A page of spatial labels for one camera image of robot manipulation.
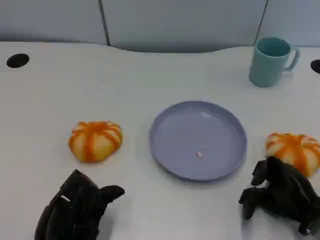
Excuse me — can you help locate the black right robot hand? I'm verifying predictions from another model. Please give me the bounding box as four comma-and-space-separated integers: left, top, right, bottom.
238, 155, 320, 236

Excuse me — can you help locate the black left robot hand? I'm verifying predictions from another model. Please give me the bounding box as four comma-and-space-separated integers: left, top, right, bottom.
34, 169, 125, 240

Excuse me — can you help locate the orange and white bread roll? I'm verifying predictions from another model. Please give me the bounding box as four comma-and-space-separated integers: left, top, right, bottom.
265, 132, 320, 178
68, 120, 124, 164

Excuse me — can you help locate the lilac plate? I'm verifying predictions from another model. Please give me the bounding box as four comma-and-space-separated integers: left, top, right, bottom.
149, 100, 248, 182

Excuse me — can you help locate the pale green mug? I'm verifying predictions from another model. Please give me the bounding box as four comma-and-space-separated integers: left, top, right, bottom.
248, 36, 300, 88

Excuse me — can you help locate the grey partition panel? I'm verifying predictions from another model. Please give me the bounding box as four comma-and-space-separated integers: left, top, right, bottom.
257, 0, 320, 49
99, 0, 268, 54
0, 0, 111, 47

